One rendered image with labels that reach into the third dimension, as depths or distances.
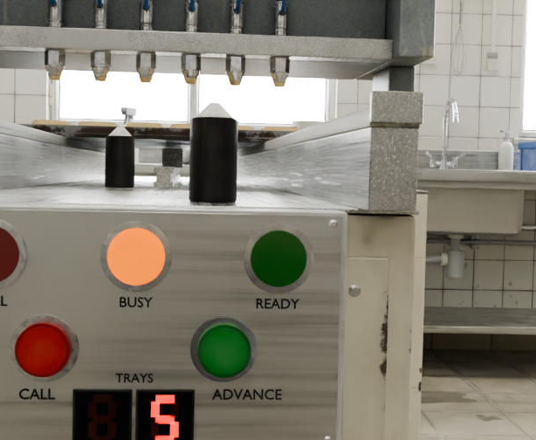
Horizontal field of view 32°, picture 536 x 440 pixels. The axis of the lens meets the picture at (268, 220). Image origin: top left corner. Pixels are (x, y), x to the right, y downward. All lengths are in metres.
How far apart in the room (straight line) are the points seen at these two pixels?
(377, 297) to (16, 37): 0.84
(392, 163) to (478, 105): 4.16
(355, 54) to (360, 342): 0.78
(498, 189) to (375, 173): 3.53
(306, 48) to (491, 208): 2.82
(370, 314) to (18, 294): 0.21
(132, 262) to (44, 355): 0.07
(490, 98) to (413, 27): 3.42
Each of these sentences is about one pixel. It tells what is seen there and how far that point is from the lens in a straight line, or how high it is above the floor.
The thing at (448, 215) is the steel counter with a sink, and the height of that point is 0.69.
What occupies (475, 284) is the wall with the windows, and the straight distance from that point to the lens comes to 4.71.
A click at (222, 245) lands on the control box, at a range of 0.52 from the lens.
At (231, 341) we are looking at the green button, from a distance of 0.52.
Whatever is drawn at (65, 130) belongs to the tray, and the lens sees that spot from 1.23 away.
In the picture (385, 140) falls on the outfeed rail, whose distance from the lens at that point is 0.53.
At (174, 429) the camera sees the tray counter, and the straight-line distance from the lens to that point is 0.54.
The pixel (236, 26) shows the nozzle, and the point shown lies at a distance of 1.31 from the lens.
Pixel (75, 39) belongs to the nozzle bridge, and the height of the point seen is 1.03.
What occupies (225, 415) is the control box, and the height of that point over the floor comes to 0.72.
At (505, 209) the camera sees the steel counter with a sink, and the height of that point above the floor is 0.72.
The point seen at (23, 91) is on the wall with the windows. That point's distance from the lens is 4.64.
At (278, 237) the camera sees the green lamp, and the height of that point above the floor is 0.82.
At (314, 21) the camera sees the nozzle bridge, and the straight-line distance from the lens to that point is 1.36.
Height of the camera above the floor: 0.86
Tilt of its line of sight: 3 degrees down
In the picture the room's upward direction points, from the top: 1 degrees clockwise
